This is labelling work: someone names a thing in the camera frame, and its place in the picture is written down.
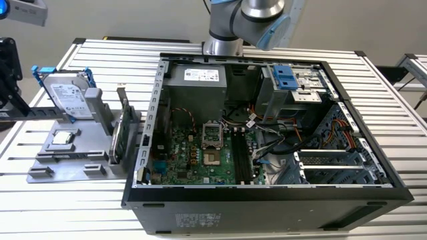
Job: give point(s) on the silver CPU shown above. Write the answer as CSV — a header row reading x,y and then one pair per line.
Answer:
x,y
62,137

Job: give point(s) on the black open PC case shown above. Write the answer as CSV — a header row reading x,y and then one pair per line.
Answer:
x,y
234,215

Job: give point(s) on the black RAM slot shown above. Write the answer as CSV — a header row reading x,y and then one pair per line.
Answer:
x,y
240,156
246,156
236,156
250,156

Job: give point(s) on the blue plastic drive latch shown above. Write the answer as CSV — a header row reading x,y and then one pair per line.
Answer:
x,y
283,77

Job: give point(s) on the green motherboard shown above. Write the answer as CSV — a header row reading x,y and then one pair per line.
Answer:
x,y
214,175

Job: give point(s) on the blue RAM stick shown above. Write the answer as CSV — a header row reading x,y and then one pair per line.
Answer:
x,y
47,113

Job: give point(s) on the grey metal drive cage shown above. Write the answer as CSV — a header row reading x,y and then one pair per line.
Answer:
x,y
276,105

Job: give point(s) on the black box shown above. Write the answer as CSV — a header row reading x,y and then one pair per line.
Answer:
x,y
390,73

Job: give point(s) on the blue expansion slot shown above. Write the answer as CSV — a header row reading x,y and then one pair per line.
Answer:
x,y
160,167

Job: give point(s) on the CPU socket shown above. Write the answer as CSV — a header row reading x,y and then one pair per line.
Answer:
x,y
212,157

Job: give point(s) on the grey power supply box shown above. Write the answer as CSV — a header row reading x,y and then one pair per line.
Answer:
x,y
196,100

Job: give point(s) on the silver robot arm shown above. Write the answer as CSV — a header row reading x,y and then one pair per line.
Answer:
x,y
227,15

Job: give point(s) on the grey parts rack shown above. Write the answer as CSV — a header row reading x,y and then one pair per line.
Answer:
x,y
87,140

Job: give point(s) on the green graphics card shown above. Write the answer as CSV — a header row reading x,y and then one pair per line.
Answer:
x,y
124,130

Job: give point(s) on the yellow square inductor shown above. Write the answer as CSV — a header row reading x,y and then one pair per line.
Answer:
x,y
194,149
195,161
194,155

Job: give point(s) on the hard disk in blue carrier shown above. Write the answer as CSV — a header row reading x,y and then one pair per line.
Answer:
x,y
64,95

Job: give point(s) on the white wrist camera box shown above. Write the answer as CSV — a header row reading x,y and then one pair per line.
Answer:
x,y
30,12

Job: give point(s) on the four pin power socket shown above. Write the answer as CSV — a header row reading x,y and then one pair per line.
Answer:
x,y
191,137

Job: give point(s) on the aluminium slatted side table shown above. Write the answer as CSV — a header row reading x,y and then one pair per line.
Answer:
x,y
411,62

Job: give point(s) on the black case fan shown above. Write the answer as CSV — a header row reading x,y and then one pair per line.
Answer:
x,y
159,130

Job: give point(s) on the black round stand base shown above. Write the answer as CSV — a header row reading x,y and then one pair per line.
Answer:
x,y
6,126

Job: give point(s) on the grey metal disk bay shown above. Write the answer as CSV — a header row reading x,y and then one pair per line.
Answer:
x,y
334,167

